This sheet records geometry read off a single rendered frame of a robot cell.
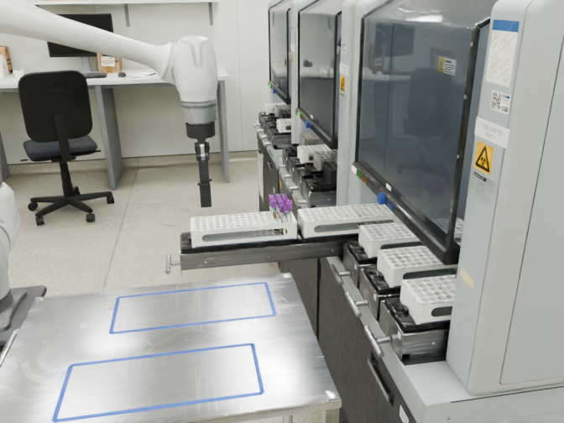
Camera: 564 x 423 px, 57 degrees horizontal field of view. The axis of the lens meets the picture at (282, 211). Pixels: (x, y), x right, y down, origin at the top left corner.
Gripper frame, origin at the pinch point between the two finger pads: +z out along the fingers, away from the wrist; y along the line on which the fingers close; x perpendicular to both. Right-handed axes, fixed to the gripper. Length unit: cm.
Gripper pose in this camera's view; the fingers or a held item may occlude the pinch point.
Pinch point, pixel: (205, 194)
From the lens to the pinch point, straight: 143.9
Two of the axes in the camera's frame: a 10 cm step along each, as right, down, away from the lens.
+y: -1.7, -3.7, 9.1
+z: 0.1, 9.3, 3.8
